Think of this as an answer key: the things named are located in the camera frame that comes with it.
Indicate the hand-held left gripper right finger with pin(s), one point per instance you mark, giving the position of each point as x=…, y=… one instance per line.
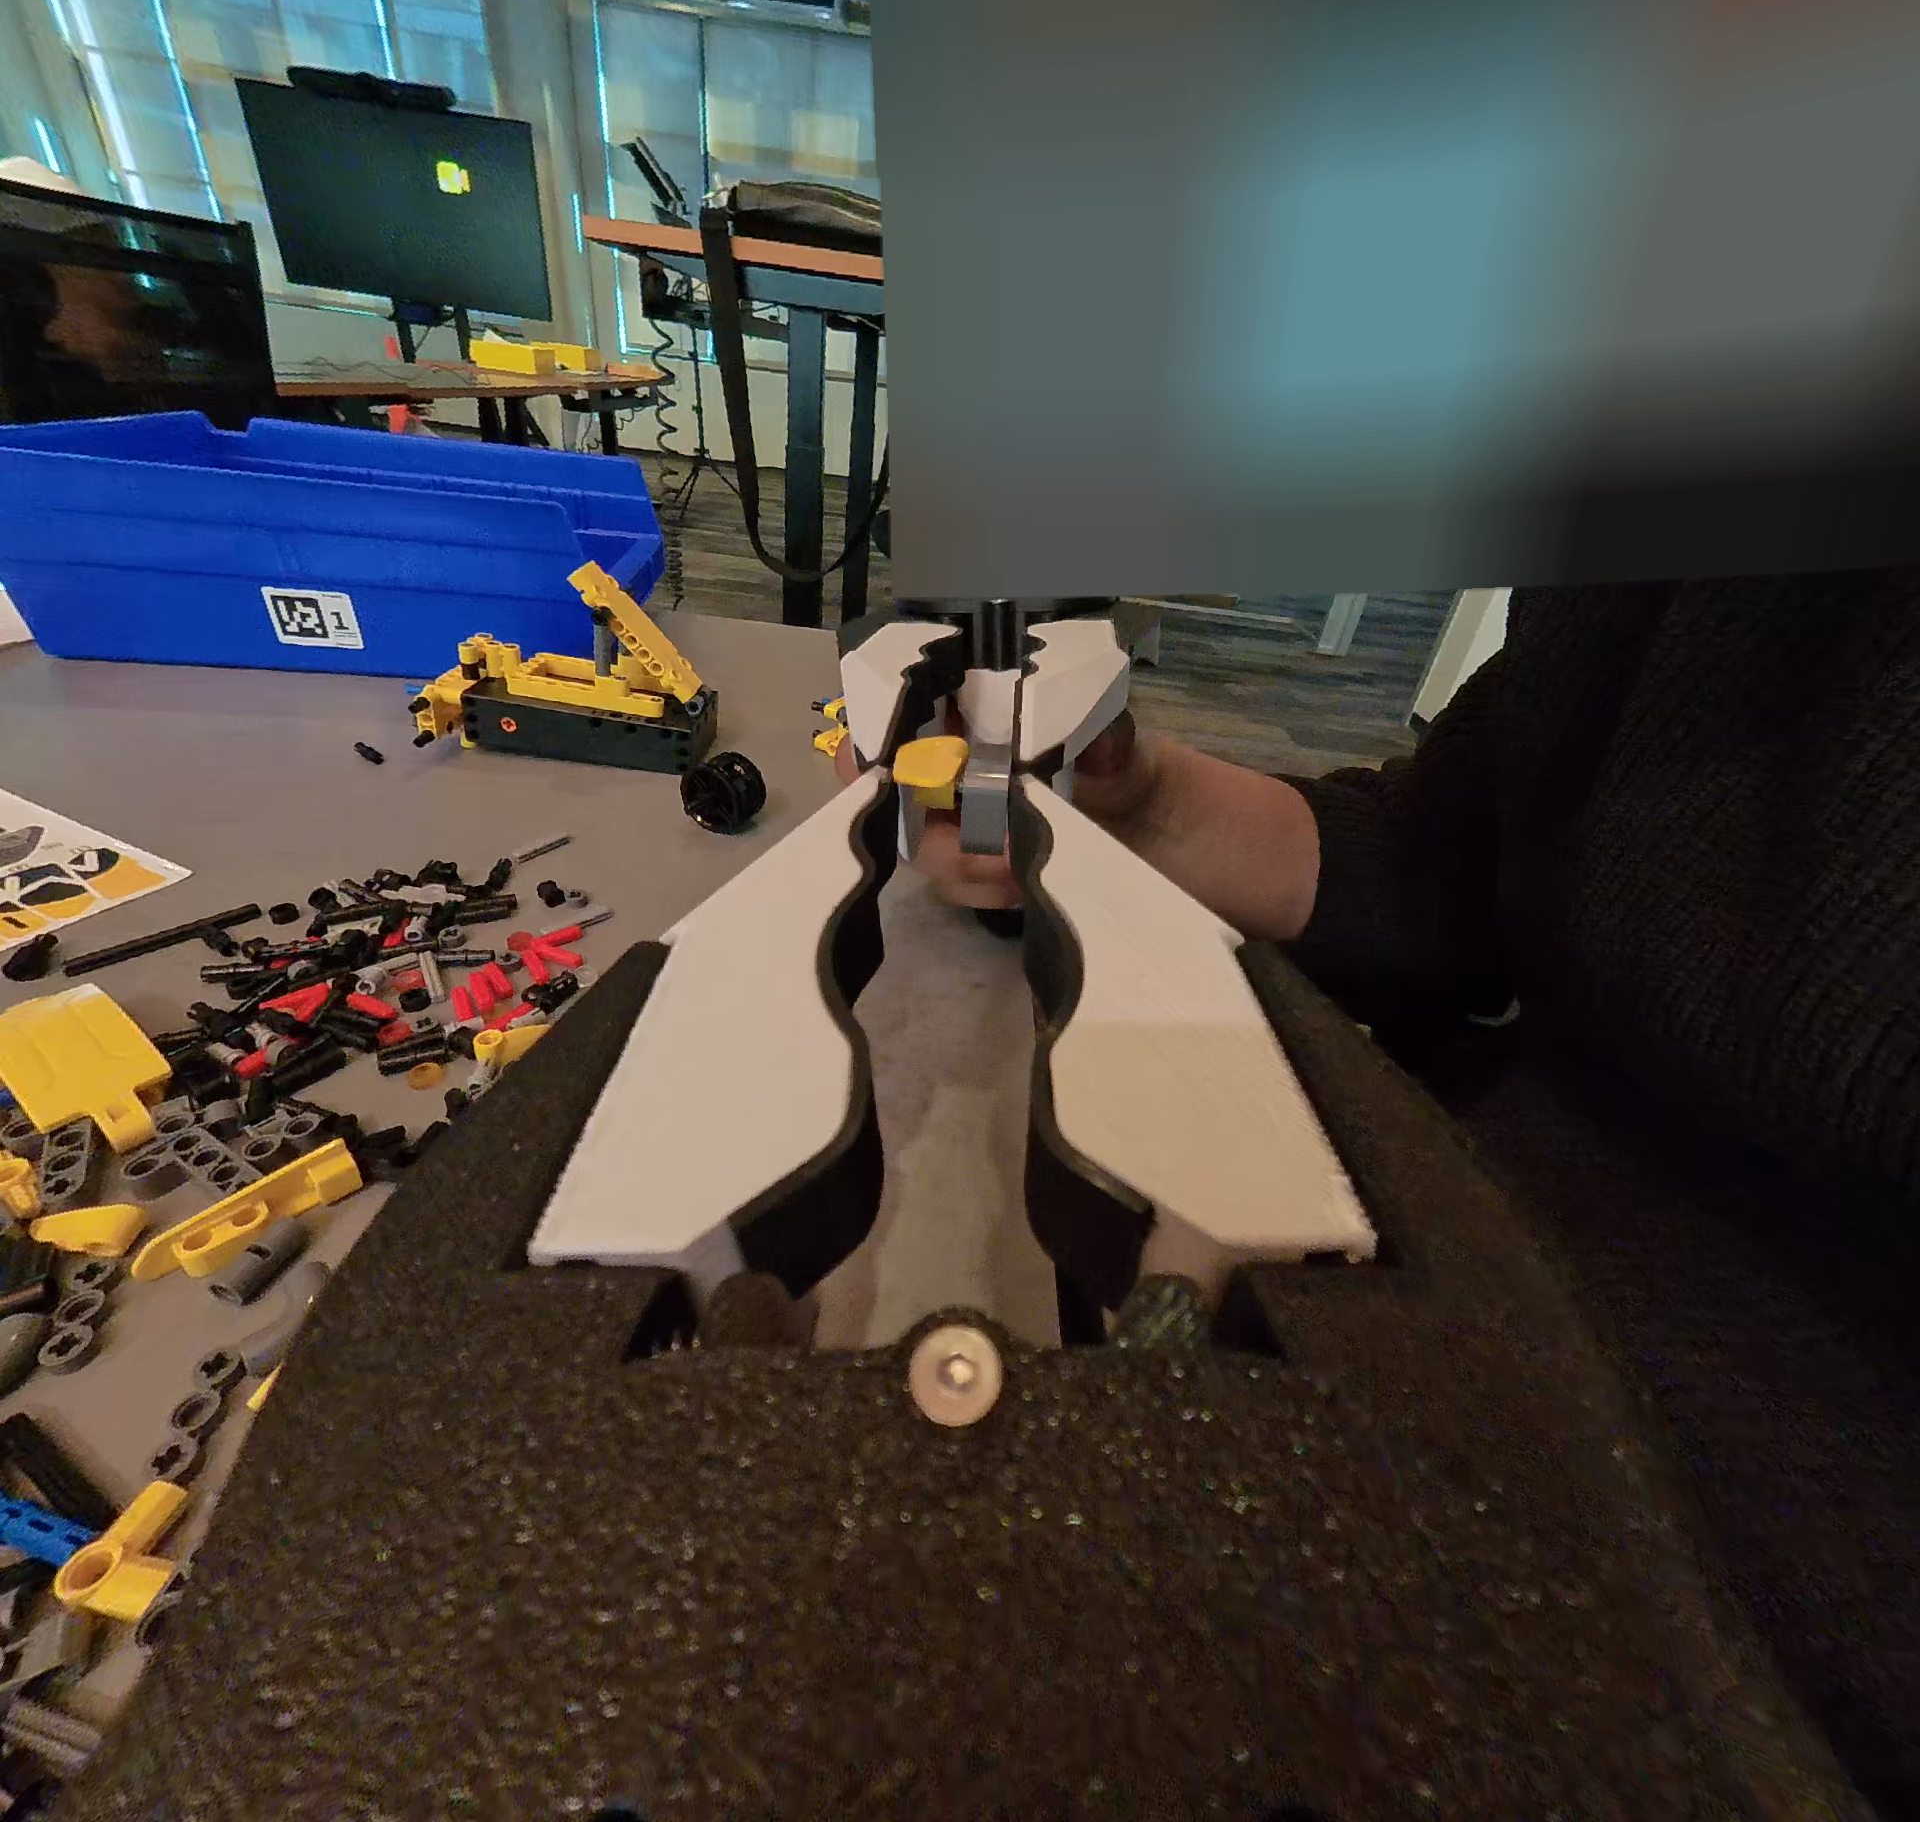
x=1201, y=1087

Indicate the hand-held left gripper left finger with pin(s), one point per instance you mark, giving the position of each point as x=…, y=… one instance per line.
x=706, y=1087

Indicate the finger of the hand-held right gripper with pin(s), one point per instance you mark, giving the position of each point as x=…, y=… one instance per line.
x=878, y=682
x=1087, y=697

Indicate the person's right hand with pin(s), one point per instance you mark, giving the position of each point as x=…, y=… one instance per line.
x=1201, y=831

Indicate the small yellow black assembly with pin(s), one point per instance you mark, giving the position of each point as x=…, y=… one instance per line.
x=828, y=726

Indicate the black toy wheel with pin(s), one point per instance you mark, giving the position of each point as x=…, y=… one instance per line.
x=726, y=791

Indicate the yellow black toy vehicle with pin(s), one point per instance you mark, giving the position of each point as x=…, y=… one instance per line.
x=571, y=711

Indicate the wooden top desk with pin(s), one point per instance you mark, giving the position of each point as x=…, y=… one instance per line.
x=721, y=244

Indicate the black bag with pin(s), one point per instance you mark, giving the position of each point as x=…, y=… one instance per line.
x=802, y=215

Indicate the yellow flat box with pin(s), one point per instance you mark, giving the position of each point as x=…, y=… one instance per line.
x=532, y=354

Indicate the pile of toy building parts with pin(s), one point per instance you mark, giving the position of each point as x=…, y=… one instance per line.
x=196, y=1154

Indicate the low work table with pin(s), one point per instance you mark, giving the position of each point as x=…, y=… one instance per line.
x=450, y=384

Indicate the person's torso in dark sweater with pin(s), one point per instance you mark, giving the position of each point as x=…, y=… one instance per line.
x=1725, y=1326

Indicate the large yellow curved panel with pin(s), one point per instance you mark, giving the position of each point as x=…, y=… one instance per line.
x=76, y=1064

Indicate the yellow black sticker sheet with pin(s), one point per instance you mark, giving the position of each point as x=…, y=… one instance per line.
x=76, y=862

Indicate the blue plastic bin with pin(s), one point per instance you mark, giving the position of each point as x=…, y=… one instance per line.
x=226, y=531

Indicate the black monitor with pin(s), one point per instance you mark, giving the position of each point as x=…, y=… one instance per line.
x=391, y=202

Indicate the webcam bar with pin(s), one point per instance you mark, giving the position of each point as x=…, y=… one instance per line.
x=375, y=86

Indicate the black laptop screen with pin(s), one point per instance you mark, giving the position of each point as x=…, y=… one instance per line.
x=136, y=306

